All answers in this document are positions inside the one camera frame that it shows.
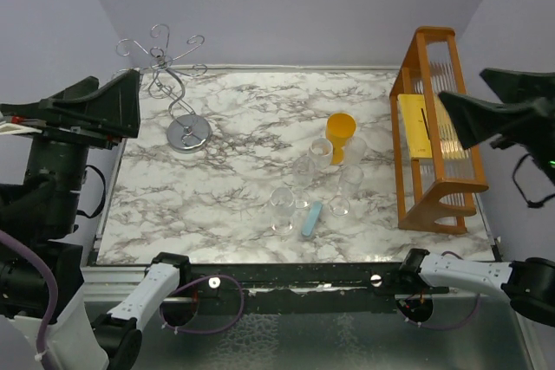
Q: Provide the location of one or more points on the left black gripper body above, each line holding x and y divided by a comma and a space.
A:
67, 133

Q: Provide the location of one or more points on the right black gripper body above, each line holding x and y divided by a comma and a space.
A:
537, 138

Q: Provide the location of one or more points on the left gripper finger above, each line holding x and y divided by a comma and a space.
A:
117, 102
72, 101

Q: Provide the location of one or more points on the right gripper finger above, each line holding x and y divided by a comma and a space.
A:
474, 120
511, 85

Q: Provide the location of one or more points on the clear ribbed wine glass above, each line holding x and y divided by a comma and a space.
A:
354, 151

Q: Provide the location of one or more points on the yellow plastic wine glass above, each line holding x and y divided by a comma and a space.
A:
340, 127

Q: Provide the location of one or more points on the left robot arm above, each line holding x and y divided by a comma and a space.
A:
42, 286

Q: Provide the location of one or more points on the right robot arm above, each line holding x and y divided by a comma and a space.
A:
528, 286

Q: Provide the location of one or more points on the yellow card in rack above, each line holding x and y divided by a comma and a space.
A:
415, 121

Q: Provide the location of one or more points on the chrome wine glass rack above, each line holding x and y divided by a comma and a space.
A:
188, 131

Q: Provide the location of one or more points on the wooden dish rack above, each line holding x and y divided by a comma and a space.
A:
436, 194

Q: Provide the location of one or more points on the light blue eraser bar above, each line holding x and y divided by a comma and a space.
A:
310, 222

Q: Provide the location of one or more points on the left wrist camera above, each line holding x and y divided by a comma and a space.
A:
9, 128

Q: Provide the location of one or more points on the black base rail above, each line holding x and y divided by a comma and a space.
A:
295, 288

